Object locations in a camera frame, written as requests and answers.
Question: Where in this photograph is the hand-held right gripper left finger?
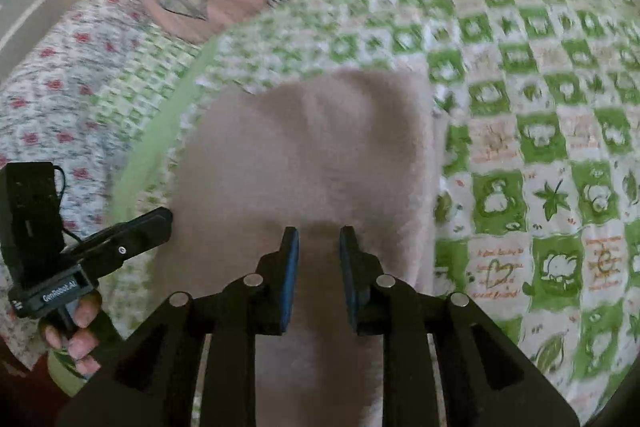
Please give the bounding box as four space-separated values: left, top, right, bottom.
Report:
56 227 301 427

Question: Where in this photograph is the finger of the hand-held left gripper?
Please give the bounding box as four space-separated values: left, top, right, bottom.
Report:
62 207 174 281

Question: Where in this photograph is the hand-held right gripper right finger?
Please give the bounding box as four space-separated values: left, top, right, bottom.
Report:
338 226 582 427

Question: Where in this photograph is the beige knit sweater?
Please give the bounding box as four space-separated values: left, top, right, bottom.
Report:
165 69 449 427

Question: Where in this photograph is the person's left hand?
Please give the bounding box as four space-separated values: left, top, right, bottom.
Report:
40 293 104 378

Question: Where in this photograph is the white floral bed sheet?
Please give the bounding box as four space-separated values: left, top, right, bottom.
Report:
0 0 213 370

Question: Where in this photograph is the green checked blanket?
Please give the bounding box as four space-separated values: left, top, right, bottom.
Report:
92 0 640 414

